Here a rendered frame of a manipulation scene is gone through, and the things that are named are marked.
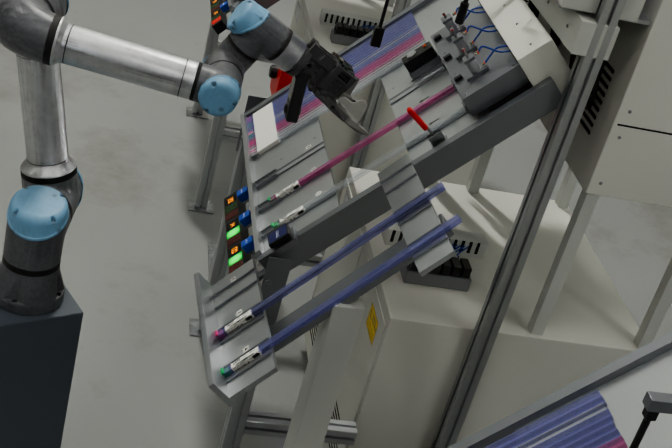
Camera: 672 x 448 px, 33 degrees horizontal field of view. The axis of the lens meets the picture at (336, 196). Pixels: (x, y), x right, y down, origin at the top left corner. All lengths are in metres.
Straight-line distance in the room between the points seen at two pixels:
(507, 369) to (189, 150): 2.01
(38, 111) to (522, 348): 1.19
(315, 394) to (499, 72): 0.74
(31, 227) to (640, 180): 1.26
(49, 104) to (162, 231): 1.51
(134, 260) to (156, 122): 0.99
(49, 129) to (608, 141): 1.14
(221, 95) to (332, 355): 0.53
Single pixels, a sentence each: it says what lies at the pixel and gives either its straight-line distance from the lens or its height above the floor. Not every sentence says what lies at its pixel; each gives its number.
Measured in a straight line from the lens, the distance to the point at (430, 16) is 2.85.
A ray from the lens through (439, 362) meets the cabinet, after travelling 2.62.
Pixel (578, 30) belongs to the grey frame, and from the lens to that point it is 2.24.
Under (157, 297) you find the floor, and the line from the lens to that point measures 3.48.
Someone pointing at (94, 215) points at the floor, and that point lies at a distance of 3.82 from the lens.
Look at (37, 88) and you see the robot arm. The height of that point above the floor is 0.98.
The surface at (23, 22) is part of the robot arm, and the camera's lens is 2.17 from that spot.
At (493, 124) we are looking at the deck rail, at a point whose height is 1.12.
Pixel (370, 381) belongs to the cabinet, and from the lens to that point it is 2.62.
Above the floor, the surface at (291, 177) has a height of 0.79.
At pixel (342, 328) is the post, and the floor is 0.79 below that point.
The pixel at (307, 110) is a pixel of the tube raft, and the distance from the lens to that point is 2.79.
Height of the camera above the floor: 1.99
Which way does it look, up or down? 28 degrees down
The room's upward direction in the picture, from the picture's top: 16 degrees clockwise
